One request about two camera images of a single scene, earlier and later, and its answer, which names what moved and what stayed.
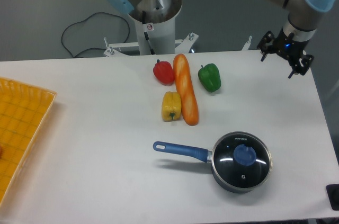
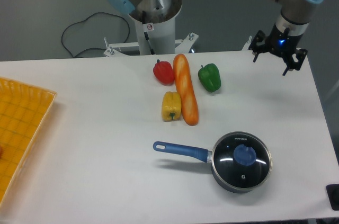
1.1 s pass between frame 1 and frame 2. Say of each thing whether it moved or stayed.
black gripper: moved
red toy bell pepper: stayed
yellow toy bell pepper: stayed
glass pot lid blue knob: stayed
